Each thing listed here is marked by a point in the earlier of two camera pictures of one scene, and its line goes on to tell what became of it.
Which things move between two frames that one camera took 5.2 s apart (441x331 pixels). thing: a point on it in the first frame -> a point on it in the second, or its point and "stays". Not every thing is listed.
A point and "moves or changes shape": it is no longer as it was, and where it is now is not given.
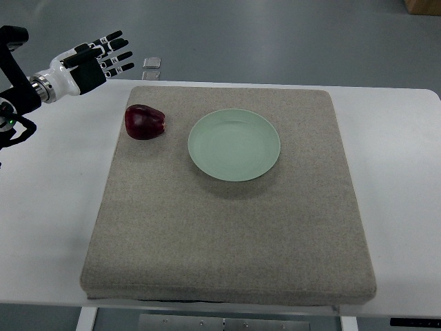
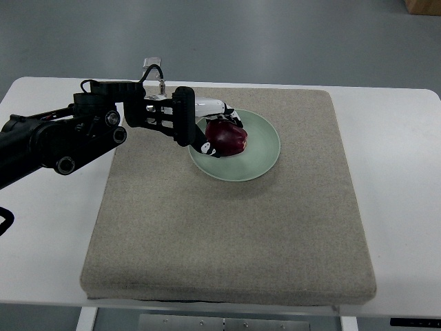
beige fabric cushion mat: [166, 232] stays
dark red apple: [142, 123] moves or changes shape
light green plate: [233, 145] stays
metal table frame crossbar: [178, 322] stays
